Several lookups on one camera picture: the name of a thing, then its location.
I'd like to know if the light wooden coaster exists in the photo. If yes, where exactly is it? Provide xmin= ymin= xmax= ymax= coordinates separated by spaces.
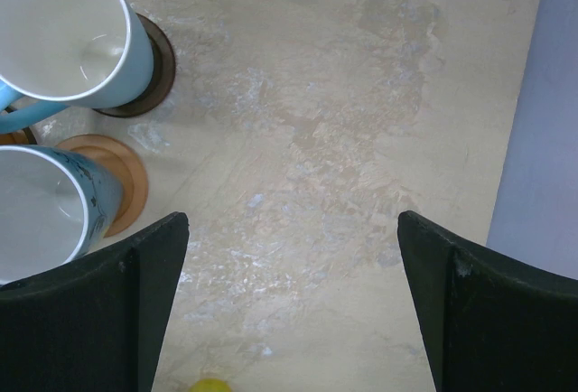
xmin=0 ymin=128 xmax=37 ymax=145
xmin=57 ymin=134 xmax=149 ymax=238

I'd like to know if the dark walnut coaster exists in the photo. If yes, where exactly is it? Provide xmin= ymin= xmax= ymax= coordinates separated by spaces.
xmin=96 ymin=14 xmax=176 ymax=118

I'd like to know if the yellow tape roll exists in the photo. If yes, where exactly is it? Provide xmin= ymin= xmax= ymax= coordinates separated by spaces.
xmin=189 ymin=378 xmax=232 ymax=392

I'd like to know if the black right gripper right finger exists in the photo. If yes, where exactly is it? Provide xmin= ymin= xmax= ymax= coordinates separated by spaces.
xmin=397 ymin=210 xmax=577 ymax=391

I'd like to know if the blue mug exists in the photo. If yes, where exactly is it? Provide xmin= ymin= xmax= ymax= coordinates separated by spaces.
xmin=1 ymin=0 xmax=154 ymax=134
xmin=1 ymin=145 xmax=124 ymax=285

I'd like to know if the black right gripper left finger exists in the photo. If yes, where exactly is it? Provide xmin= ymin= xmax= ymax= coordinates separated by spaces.
xmin=1 ymin=212 xmax=189 ymax=391

